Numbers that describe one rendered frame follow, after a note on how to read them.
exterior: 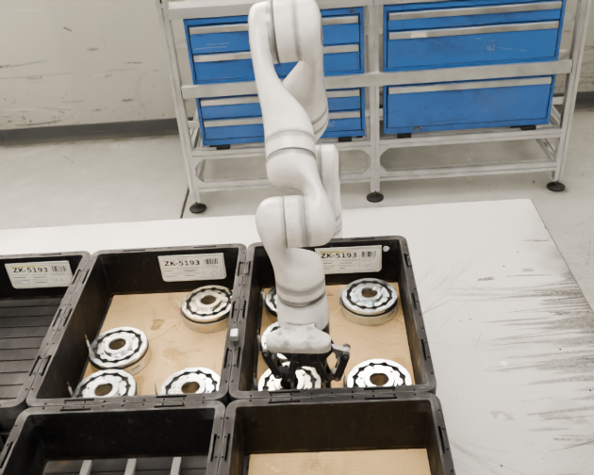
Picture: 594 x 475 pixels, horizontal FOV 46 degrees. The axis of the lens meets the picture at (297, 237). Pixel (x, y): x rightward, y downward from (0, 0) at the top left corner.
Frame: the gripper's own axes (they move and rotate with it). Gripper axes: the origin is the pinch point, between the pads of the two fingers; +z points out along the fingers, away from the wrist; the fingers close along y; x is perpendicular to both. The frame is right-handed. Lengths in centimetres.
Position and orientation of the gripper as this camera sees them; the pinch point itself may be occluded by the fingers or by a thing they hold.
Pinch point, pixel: (309, 387)
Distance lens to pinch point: 112.7
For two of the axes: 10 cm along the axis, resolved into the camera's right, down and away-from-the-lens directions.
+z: 0.7, 8.3, 5.5
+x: -1.2, 5.5, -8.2
